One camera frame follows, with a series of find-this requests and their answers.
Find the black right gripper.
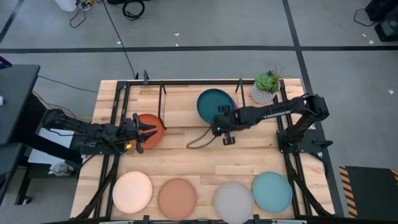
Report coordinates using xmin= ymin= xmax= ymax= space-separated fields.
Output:
xmin=212 ymin=105 xmax=251 ymax=146

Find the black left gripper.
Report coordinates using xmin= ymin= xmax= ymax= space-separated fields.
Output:
xmin=119 ymin=113 xmax=158 ymax=154

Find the orange-red round plate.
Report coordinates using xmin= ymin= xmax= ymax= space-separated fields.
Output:
xmin=129 ymin=113 xmax=165 ymax=151

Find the dark teal round plate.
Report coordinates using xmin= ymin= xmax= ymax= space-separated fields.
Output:
xmin=196 ymin=88 xmax=237 ymax=124

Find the pale peach round plate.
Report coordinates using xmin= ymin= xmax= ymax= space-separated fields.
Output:
xmin=112 ymin=170 xmax=154 ymax=214

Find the terracotta brown round plate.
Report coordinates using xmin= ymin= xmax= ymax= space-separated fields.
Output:
xmin=157 ymin=177 xmax=197 ymax=221

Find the grey round plate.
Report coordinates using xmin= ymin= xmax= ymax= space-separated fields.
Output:
xmin=213 ymin=181 xmax=255 ymax=224

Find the green succulent in white pot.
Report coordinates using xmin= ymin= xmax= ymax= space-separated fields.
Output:
xmin=250 ymin=67 xmax=290 ymax=105

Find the light teal round plate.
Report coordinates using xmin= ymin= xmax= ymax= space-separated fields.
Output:
xmin=252 ymin=171 xmax=294 ymax=214

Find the crumpled clear plastic bag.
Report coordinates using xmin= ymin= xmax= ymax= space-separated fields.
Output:
xmin=48 ymin=161 xmax=75 ymax=177

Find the white flat box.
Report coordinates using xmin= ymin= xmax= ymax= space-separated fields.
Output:
xmin=27 ymin=127 xmax=77 ymax=166

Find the black desk top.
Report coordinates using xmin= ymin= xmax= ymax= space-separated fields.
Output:
xmin=0 ymin=64 xmax=41 ymax=146

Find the white bucket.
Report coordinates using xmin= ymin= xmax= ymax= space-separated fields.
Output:
xmin=55 ymin=0 xmax=78 ymax=12

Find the black mat with hazard stripes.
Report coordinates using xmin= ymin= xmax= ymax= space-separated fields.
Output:
xmin=338 ymin=165 xmax=398 ymax=219

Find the black equipment case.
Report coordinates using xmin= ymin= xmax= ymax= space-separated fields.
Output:
xmin=374 ymin=18 xmax=398 ymax=43

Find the black bag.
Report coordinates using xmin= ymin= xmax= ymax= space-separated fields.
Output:
xmin=365 ymin=0 xmax=398 ymax=22

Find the black wire dish rack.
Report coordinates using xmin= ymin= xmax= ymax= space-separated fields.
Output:
xmin=157 ymin=79 xmax=248 ymax=131

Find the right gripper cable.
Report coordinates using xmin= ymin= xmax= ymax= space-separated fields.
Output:
xmin=186 ymin=126 xmax=218 ymax=149

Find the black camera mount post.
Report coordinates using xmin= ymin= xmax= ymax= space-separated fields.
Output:
xmin=134 ymin=69 xmax=150 ymax=86

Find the black metal table frame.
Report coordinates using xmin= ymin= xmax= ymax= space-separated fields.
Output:
xmin=76 ymin=79 xmax=335 ymax=219

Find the long black floor cable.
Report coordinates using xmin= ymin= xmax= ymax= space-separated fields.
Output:
xmin=101 ymin=0 xmax=138 ymax=79

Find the thin black desk cable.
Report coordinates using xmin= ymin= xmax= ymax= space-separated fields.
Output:
xmin=37 ymin=75 xmax=99 ymax=94

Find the yellow cable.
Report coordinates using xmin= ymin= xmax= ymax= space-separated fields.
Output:
xmin=32 ymin=90 xmax=94 ymax=121

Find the black desk leg frame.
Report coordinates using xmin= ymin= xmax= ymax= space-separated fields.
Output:
xmin=0 ymin=92 xmax=84 ymax=206

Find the coiled black cable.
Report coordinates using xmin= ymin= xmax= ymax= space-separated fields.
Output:
xmin=122 ymin=0 xmax=146 ymax=21

